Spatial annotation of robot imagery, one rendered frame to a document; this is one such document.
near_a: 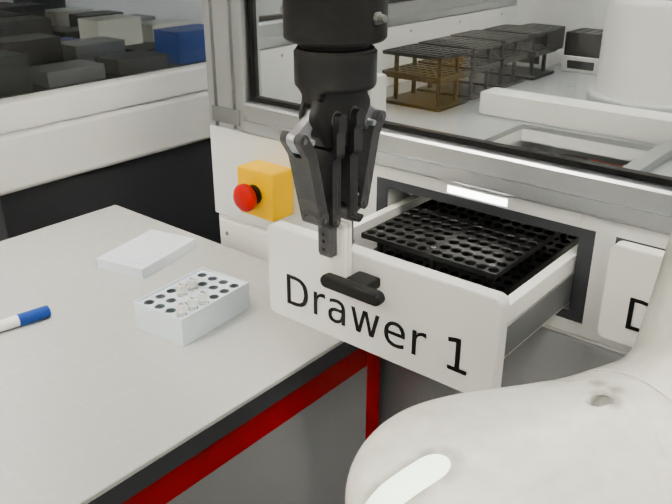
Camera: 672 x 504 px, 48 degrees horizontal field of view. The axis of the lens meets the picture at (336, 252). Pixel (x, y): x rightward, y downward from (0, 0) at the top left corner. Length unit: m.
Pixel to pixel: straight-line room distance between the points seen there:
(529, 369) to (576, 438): 0.61
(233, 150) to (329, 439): 0.45
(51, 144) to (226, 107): 0.40
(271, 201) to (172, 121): 0.55
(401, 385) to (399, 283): 0.37
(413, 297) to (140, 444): 0.31
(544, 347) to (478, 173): 0.22
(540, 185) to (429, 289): 0.21
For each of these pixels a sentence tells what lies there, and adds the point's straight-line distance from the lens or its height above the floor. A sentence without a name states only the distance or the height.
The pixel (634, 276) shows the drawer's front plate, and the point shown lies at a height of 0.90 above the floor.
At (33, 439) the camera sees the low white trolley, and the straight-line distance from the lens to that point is 0.83.
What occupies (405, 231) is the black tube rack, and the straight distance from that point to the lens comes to 0.89.
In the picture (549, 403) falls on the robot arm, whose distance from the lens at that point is 0.37.
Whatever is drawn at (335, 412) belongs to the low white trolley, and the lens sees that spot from 1.01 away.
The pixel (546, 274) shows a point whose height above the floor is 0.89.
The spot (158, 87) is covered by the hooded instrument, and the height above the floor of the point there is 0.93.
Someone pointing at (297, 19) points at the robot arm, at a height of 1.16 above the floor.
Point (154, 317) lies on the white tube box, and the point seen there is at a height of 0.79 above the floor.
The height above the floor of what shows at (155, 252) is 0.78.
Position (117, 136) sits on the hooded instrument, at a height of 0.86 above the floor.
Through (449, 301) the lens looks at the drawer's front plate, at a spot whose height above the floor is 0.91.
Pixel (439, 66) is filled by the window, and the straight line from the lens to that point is 0.92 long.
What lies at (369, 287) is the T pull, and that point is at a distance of 0.73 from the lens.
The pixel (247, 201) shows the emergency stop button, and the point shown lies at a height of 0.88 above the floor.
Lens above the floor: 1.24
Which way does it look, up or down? 24 degrees down
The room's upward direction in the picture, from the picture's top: straight up
